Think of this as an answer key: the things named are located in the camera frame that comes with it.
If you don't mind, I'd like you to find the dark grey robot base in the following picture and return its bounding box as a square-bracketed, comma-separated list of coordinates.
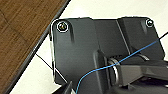
[49, 15, 168, 94]

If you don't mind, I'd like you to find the silver base bolt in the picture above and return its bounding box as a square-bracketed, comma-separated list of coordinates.
[145, 18, 155, 28]
[56, 20, 70, 33]

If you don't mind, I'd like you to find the thin blue cable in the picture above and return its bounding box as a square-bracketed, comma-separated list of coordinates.
[74, 31, 168, 94]

